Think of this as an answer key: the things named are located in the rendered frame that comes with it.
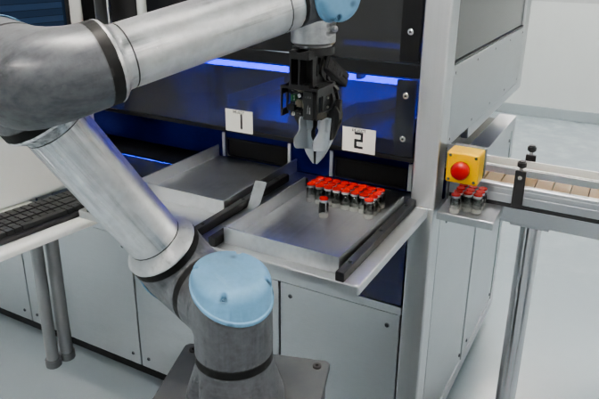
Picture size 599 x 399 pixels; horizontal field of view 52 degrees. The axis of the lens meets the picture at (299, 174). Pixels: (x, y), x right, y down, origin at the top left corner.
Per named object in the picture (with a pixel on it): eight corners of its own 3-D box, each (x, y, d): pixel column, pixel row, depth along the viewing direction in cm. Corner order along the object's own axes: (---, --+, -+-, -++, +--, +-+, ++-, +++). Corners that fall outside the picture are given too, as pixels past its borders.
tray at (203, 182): (217, 155, 179) (217, 143, 178) (297, 170, 168) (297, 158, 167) (136, 193, 151) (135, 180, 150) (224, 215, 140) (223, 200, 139)
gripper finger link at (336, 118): (313, 138, 110) (314, 90, 107) (317, 135, 111) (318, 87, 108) (337, 142, 108) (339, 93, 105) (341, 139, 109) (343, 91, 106)
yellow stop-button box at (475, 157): (453, 171, 145) (455, 142, 142) (484, 176, 142) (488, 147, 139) (444, 182, 139) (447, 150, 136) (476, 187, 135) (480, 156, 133)
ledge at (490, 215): (452, 199, 155) (453, 191, 154) (504, 208, 149) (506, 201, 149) (435, 218, 143) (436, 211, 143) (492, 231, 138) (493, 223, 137)
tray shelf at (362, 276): (204, 158, 182) (204, 153, 182) (437, 205, 151) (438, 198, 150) (78, 216, 143) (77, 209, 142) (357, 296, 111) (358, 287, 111)
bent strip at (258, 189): (256, 203, 147) (256, 179, 145) (266, 205, 145) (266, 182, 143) (222, 224, 135) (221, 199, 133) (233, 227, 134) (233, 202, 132)
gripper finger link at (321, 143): (303, 171, 108) (303, 119, 105) (318, 161, 113) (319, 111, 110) (318, 174, 106) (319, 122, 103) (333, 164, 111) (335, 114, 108)
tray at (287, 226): (304, 190, 155) (304, 176, 154) (402, 210, 143) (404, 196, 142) (224, 242, 127) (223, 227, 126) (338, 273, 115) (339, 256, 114)
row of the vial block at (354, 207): (308, 199, 149) (308, 181, 147) (378, 214, 141) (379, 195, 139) (304, 201, 147) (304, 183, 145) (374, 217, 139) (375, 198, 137)
